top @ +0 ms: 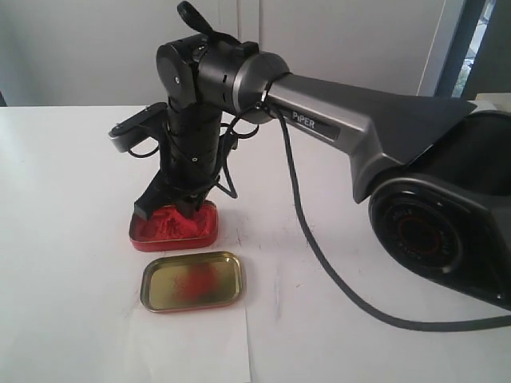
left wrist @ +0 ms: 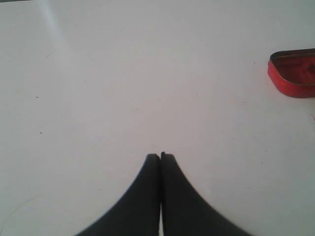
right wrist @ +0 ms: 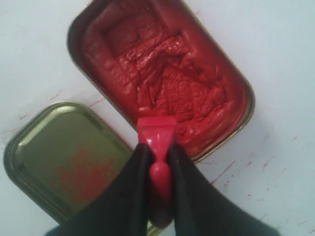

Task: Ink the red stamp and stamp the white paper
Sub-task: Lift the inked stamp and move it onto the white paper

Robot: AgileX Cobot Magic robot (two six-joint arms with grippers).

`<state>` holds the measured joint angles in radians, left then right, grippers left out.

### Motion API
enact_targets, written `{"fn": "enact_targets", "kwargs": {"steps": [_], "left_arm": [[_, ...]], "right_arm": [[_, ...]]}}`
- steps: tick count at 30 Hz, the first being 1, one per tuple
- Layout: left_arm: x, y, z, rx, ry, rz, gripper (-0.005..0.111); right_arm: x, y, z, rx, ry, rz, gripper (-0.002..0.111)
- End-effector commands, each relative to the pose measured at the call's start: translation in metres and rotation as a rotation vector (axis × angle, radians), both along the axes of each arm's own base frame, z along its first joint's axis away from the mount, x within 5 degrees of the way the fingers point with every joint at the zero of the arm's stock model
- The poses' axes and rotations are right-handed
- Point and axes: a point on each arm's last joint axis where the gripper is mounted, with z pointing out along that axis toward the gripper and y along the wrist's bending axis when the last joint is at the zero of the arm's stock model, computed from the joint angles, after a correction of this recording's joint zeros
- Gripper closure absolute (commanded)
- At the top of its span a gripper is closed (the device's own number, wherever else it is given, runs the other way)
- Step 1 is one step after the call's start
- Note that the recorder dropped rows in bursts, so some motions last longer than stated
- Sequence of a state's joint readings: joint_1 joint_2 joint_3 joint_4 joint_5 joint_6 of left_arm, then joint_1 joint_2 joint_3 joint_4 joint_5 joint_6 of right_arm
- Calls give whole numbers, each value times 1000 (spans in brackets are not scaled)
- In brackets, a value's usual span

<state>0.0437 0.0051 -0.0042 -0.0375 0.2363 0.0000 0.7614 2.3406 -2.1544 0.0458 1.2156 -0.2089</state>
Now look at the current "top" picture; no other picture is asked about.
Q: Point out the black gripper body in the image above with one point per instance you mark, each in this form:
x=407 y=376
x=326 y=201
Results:
x=189 y=151

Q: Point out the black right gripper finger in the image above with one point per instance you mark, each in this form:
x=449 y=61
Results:
x=189 y=203

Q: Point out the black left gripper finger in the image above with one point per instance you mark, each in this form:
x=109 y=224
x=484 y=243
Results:
x=159 y=193

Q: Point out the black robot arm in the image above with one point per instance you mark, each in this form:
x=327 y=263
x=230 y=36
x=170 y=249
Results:
x=435 y=171

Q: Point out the red ink paste tin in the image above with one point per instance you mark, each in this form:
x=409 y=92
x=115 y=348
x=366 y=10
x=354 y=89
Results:
x=168 y=230

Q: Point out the gold tin lid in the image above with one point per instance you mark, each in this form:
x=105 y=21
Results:
x=192 y=282

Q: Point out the white paper sheet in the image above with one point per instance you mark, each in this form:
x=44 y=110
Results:
x=189 y=346

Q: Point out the white cabinet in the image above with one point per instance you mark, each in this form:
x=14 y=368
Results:
x=104 y=52

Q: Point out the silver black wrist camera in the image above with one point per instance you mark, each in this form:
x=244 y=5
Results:
x=150 y=122

